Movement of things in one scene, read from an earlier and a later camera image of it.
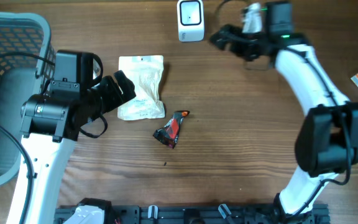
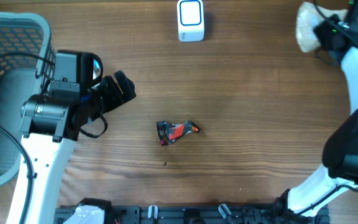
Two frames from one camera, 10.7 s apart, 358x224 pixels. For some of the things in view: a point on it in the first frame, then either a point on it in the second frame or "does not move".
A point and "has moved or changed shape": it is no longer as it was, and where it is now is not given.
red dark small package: x=168 y=135 has moved or changed shape
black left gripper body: x=108 y=96 does not move
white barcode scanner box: x=191 y=20 does not move
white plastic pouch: x=145 y=72 → x=309 y=15
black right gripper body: x=249 y=45 → x=327 y=33
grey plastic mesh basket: x=17 y=62 does not move
